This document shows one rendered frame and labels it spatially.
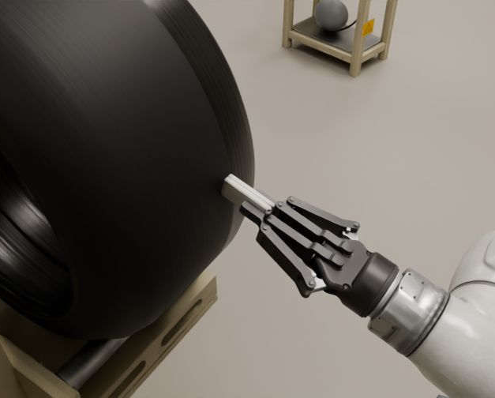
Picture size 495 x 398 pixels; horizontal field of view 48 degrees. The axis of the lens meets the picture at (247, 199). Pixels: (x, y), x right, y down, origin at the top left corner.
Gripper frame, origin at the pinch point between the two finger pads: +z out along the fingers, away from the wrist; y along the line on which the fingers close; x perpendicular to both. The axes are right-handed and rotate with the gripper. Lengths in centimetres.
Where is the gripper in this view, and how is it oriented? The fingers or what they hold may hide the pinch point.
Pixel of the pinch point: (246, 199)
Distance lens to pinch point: 70.1
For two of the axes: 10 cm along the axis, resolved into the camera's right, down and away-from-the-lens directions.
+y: -5.6, 5.5, -6.2
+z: -8.0, -5.6, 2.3
